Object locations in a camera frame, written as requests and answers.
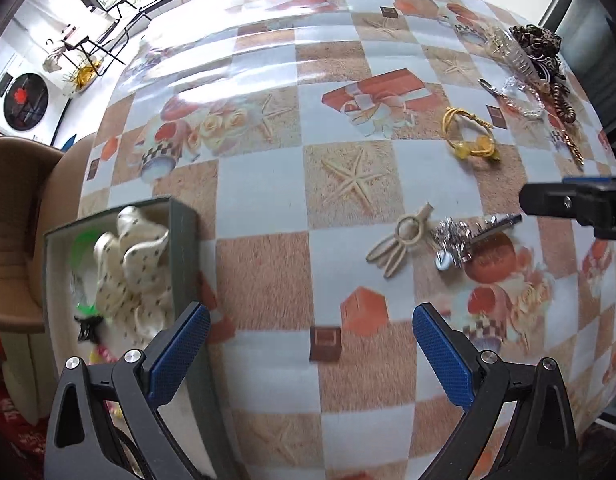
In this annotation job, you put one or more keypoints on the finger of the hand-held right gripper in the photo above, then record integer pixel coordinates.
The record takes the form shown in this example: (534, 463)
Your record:
(587, 195)

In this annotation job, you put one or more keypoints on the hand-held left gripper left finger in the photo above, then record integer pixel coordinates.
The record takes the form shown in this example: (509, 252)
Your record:
(180, 355)

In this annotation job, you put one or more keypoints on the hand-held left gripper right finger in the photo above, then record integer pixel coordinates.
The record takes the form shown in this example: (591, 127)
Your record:
(442, 360)

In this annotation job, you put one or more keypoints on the white polka dot scrunchie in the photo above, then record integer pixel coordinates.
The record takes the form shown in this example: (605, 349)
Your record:
(138, 270)

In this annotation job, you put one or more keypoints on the small black claw clip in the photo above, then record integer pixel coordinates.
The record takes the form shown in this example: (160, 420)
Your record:
(88, 327)

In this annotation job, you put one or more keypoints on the green plastic bangle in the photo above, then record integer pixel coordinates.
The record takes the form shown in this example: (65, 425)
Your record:
(85, 306)
(80, 247)

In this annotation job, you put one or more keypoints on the silver rhinestone hair clip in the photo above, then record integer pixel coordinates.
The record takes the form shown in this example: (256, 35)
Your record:
(457, 247)

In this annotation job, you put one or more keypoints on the grey-green cardboard box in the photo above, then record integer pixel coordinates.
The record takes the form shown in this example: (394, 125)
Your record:
(185, 240)

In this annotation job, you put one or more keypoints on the beige hair clip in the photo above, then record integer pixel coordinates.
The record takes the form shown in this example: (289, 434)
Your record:
(387, 255)

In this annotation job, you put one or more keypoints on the checkered printed tablecloth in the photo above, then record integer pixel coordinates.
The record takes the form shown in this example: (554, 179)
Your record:
(288, 260)

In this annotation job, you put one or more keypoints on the clear claw clip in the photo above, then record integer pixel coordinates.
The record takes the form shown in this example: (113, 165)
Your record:
(515, 57)

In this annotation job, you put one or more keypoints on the leopard print scrunchie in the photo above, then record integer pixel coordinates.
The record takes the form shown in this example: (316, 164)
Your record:
(535, 40)

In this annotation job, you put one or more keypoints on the red patterned bag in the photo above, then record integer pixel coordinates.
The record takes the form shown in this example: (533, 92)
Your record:
(13, 420)

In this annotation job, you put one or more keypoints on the brown leather chair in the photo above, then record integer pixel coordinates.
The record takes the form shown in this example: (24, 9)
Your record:
(23, 240)

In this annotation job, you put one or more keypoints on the white washing machine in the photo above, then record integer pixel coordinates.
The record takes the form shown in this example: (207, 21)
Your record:
(25, 100)

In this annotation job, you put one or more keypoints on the white crumpled bag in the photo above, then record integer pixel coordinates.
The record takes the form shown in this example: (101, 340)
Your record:
(54, 60)

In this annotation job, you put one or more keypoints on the black folding chair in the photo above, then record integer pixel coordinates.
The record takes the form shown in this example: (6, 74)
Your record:
(103, 25)

